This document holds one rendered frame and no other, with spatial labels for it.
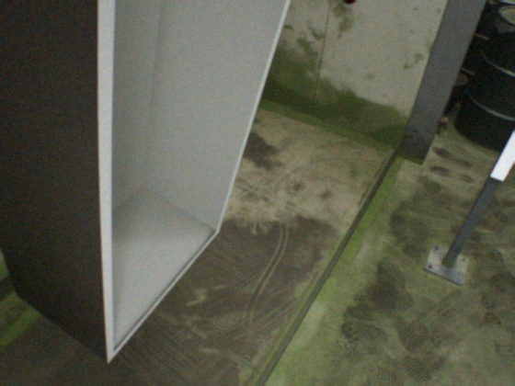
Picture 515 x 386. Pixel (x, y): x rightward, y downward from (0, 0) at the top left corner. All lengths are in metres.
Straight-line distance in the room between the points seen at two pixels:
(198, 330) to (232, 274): 0.32
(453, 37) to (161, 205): 1.81
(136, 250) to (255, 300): 0.64
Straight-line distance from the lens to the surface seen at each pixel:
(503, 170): 1.93
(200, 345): 1.78
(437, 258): 2.35
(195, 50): 1.22
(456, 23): 2.59
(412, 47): 2.67
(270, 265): 2.02
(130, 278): 1.43
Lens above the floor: 1.61
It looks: 42 degrees down
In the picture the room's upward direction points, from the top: 6 degrees clockwise
